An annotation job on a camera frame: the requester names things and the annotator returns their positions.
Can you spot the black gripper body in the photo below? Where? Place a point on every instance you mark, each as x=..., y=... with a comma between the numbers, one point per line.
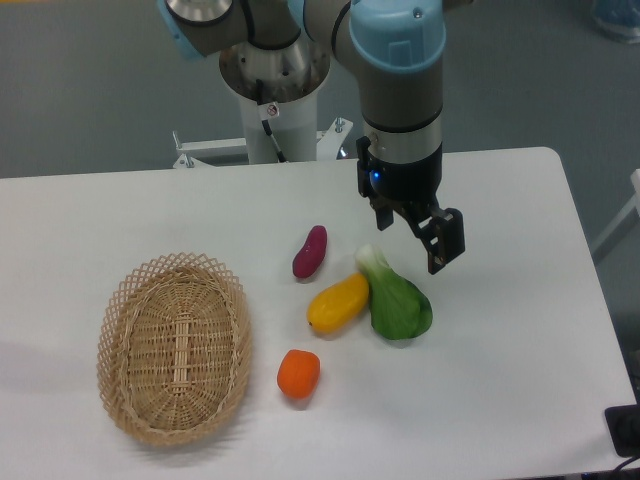
x=395, y=185

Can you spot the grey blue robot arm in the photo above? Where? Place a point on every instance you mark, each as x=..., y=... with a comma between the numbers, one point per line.
x=393, y=50

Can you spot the purple sweet potato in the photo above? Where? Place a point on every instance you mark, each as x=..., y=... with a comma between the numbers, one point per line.
x=311, y=255

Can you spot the green bok choy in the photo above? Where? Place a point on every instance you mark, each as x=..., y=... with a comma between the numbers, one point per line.
x=398, y=308

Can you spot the yellow mango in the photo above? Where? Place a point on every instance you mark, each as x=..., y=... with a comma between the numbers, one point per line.
x=334, y=307

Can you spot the orange fruit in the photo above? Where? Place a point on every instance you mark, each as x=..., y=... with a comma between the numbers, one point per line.
x=298, y=374

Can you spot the white furniture leg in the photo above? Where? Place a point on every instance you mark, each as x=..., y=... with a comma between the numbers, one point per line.
x=620, y=225

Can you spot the woven wicker basket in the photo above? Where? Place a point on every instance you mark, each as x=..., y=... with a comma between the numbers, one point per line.
x=174, y=351

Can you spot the black device at table edge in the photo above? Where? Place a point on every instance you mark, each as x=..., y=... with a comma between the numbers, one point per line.
x=623, y=426

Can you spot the blue object in corner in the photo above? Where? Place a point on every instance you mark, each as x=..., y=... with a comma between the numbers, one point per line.
x=619, y=19

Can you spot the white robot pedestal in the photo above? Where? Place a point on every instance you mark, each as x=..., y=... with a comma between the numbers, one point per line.
x=277, y=94

